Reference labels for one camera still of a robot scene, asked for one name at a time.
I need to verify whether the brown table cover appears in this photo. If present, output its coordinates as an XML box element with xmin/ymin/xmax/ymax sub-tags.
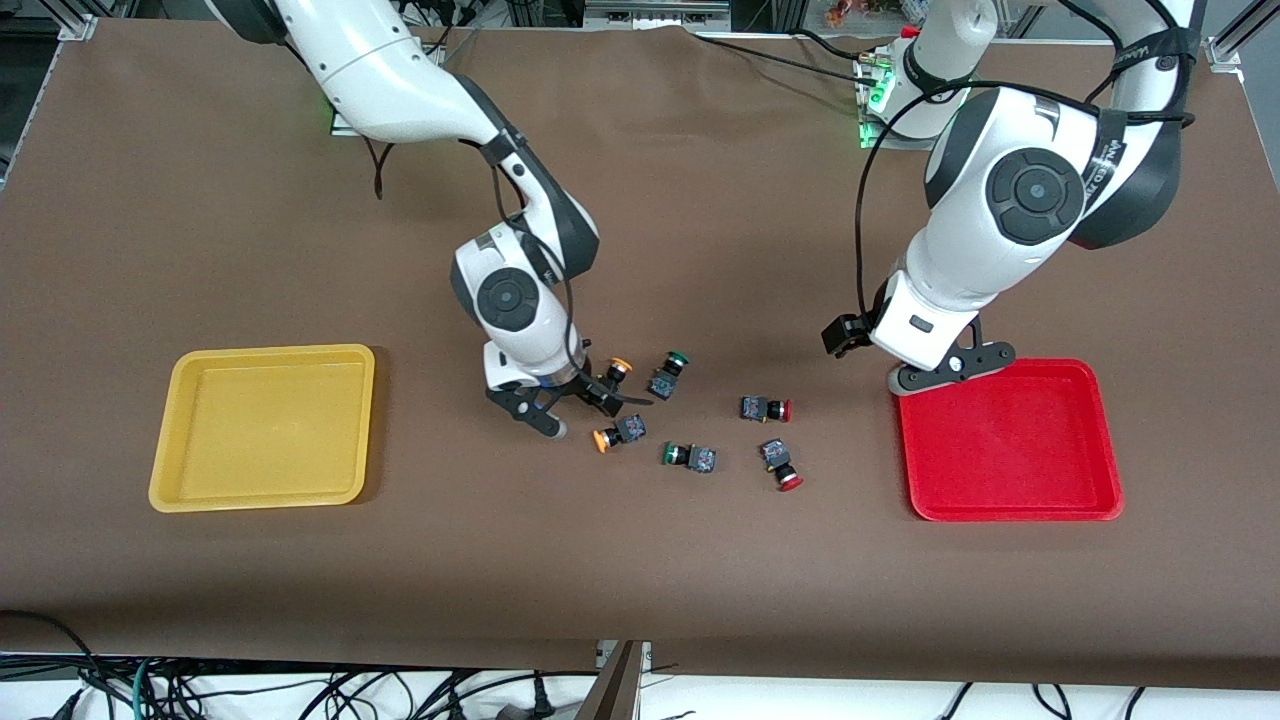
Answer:
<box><xmin>0</xmin><ymin>18</ymin><xmax>1280</xmax><ymax>691</ymax></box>

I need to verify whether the yellow push button switch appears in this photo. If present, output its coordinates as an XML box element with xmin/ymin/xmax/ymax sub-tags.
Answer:
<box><xmin>592</xmin><ymin>356</ymin><xmax>634</xmax><ymax>401</ymax></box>
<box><xmin>592</xmin><ymin>414</ymin><xmax>648</xmax><ymax>455</ymax></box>

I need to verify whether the green push button switch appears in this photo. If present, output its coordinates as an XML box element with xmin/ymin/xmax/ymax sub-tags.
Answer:
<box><xmin>661</xmin><ymin>441</ymin><xmax>718</xmax><ymax>475</ymax></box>
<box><xmin>647</xmin><ymin>350</ymin><xmax>692</xmax><ymax>401</ymax></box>

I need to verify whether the black plug cable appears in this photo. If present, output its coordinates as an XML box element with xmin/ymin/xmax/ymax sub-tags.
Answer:
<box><xmin>440</xmin><ymin>668</ymin><xmax>601</xmax><ymax>719</ymax></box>

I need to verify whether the thick black cable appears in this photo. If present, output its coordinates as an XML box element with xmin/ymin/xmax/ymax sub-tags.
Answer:
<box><xmin>0</xmin><ymin>608</ymin><xmax>111</xmax><ymax>720</ymax></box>

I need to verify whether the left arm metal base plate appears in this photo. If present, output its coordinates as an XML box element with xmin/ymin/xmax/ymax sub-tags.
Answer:
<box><xmin>857</xmin><ymin>52</ymin><xmax>936</xmax><ymax>151</ymax></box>

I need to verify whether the aluminium profile bracket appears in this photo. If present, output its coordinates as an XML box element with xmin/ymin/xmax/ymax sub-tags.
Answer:
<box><xmin>593</xmin><ymin>640</ymin><xmax>653</xmax><ymax>720</ymax></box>

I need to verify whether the yellow plastic tray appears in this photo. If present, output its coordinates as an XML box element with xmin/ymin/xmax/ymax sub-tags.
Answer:
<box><xmin>148</xmin><ymin>344</ymin><xmax>377</xmax><ymax>514</ymax></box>

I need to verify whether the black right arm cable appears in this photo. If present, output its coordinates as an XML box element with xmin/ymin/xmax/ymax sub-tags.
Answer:
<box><xmin>363</xmin><ymin>135</ymin><xmax>586</xmax><ymax>396</ymax></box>

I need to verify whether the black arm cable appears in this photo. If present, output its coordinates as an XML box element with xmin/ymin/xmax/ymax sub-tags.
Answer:
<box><xmin>363</xmin><ymin>135</ymin><xmax>586</xmax><ymax>396</ymax></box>
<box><xmin>853</xmin><ymin>0</ymin><xmax>1199</xmax><ymax>336</ymax></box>

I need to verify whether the black cable on table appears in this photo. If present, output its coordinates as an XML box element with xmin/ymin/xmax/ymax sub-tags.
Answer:
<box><xmin>685</xmin><ymin>25</ymin><xmax>886</xmax><ymax>83</ymax></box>

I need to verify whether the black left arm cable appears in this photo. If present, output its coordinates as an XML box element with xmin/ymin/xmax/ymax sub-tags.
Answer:
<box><xmin>853</xmin><ymin>0</ymin><xmax>1199</xmax><ymax>336</ymax></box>

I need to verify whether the grey metal frame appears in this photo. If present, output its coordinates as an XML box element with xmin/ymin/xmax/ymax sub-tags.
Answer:
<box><xmin>583</xmin><ymin>0</ymin><xmax>733</xmax><ymax>33</ymax></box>

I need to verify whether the red plastic tray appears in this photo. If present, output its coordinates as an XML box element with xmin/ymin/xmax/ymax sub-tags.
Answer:
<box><xmin>893</xmin><ymin>358</ymin><xmax>1125</xmax><ymax>523</ymax></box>

